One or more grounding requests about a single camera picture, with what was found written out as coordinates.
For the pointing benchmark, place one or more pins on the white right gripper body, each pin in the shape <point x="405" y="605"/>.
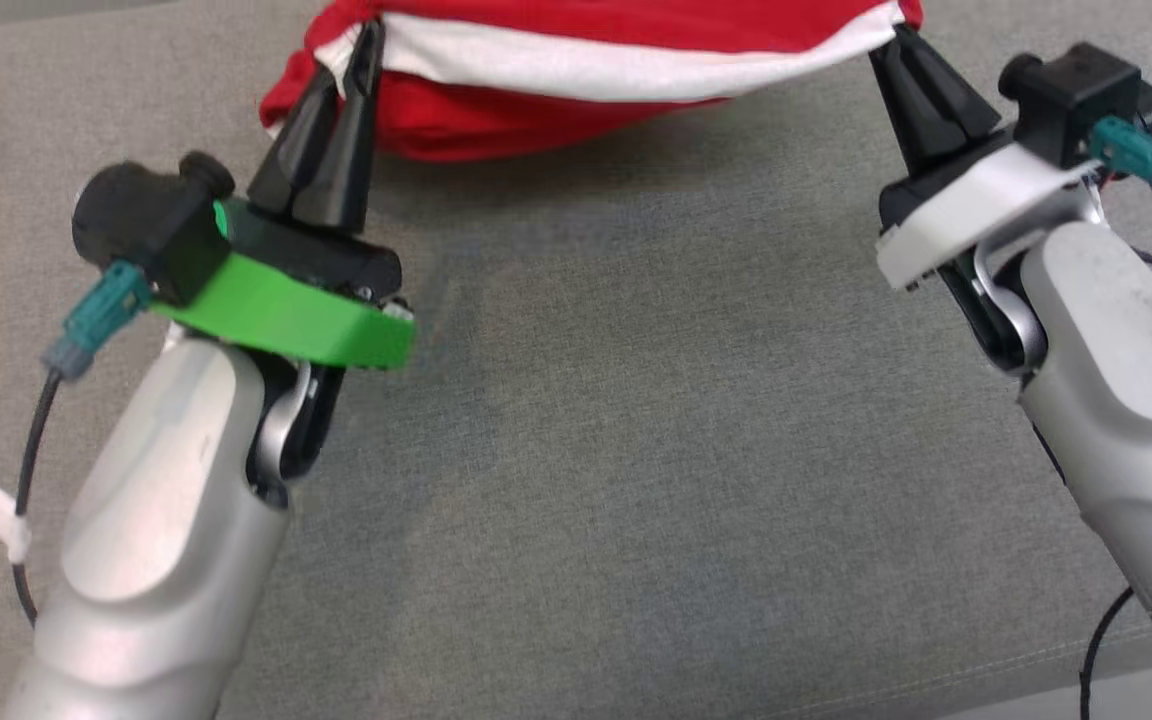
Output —
<point x="966" y="205"/>

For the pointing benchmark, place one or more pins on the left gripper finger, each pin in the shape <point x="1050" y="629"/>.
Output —
<point x="351" y="150"/>
<point x="296" y="160"/>

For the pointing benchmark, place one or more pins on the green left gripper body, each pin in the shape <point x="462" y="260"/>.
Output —
<point x="286" y="310"/>

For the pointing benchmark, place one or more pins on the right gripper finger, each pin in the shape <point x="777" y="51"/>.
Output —
<point x="946" y="105"/>
<point x="908" y="120"/>

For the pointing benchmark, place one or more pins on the red shorts with white stripe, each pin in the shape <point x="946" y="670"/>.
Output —
<point x="586" y="60"/>

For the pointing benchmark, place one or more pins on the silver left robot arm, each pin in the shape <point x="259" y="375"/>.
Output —
<point x="166" y="520"/>

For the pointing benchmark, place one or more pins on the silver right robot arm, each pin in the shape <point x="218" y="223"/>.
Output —
<point x="1126" y="380"/>

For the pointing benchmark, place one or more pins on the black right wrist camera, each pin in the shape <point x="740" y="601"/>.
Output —
<point x="1076" y="90"/>

